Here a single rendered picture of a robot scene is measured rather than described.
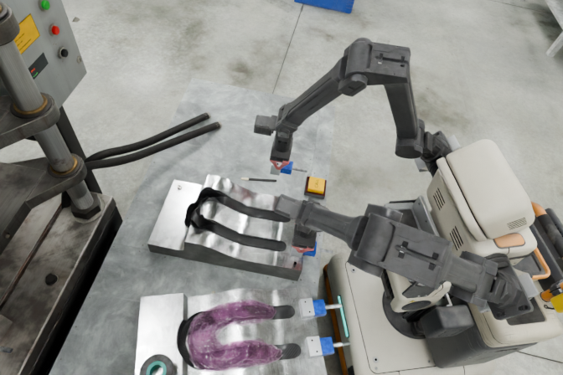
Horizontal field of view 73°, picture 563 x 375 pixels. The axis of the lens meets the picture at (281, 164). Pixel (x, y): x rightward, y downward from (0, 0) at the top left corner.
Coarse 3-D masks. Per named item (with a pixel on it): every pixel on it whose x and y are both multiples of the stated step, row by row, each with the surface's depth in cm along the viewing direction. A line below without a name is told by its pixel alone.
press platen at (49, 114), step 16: (0, 96) 95; (48, 96) 96; (0, 112) 91; (16, 112) 92; (32, 112) 92; (48, 112) 94; (0, 128) 89; (16, 128) 90; (32, 128) 93; (48, 128) 96; (0, 144) 89
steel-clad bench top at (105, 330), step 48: (192, 96) 172; (240, 96) 176; (192, 144) 155; (240, 144) 159; (144, 192) 139; (288, 192) 147; (144, 240) 127; (96, 288) 116; (144, 288) 118; (192, 288) 120; (240, 288) 122; (288, 288) 123; (96, 336) 108
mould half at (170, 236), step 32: (192, 192) 134; (224, 192) 128; (160, 224) 125; (224, 224) 122; (256, 224) 127; (288, 224) 128; (192, 256) 123; (224, 256) 119; (256, 256) 120; (288, 256) 121
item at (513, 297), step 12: (504, 276) 87; (516, 276) 89; (504, 288) 84; (516, 288) 86; (504, 300) 85; (516, 300) 86; (528, 300) 86; (492, 312) 90; (504, 312) 89; (516, 312) 87; (528, 312) 86
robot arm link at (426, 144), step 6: (420, 132) 108; (426, 132) 109; (396, 138) 111; (420, 138) 107; (426, 138) 109; (432, 138) 110; (396, 144) 110; (420, 144) 107; (426, 144) 108; (426, 150) 109
